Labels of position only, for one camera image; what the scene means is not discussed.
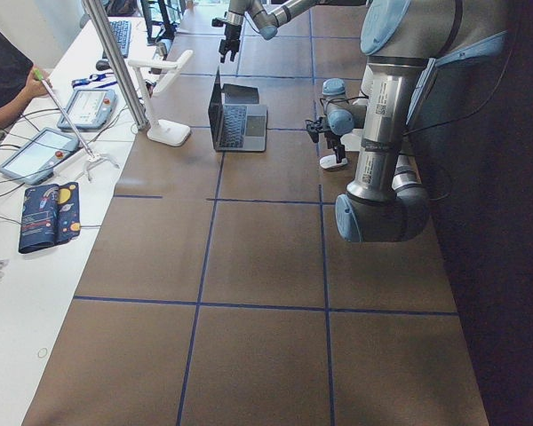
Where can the seated person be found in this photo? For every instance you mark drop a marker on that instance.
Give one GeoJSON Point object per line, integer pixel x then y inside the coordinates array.
{"type": "Point", "coordinates": [18, 82]}

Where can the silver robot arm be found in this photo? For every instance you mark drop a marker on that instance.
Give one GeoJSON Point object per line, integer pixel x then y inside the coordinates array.
{"type": "Point", "coordinates": [266, 23]}
{"type": "Point", "coordinates": [385, 202]}

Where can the dark blue space pouch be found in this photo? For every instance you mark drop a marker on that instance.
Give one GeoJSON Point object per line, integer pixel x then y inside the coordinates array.
{"type": "Point", "coordinates": [50, 216]}

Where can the grey laptop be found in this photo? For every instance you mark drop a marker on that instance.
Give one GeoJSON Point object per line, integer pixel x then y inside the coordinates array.
{"type": "Point", "coordinates": [236, 127]}

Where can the aluminium frame post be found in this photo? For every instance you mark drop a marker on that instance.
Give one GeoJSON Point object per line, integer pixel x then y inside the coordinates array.
{"type": "Point", "coordinates": [100, 21]}

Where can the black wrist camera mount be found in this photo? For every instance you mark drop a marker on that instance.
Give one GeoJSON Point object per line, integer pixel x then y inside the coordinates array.
{"type": "Point", "coordinates": [315, 128]}

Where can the near teach pendant tablet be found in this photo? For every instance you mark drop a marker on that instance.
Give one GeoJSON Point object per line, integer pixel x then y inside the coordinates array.
{"type": "Point", "coordinates": [34, 162]}

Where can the black keyboard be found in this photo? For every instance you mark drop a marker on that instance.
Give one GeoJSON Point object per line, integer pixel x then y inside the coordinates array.
{"type": "Point", "coordinates": [121, 30]}

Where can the white computer mouse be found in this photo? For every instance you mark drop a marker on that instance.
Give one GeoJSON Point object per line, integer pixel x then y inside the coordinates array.
{"type": "Point", "coordinates": [330, 162]}

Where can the white desk lamp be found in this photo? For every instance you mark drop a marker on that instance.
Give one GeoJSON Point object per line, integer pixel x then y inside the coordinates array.
{"type": "Point", "coordinates": [162, 129]}

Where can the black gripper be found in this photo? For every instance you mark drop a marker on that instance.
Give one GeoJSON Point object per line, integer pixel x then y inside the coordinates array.
{"type": "Point", "coordinates": [330, 137]}
{"type": "Point", "coordinates": [231, 32]}

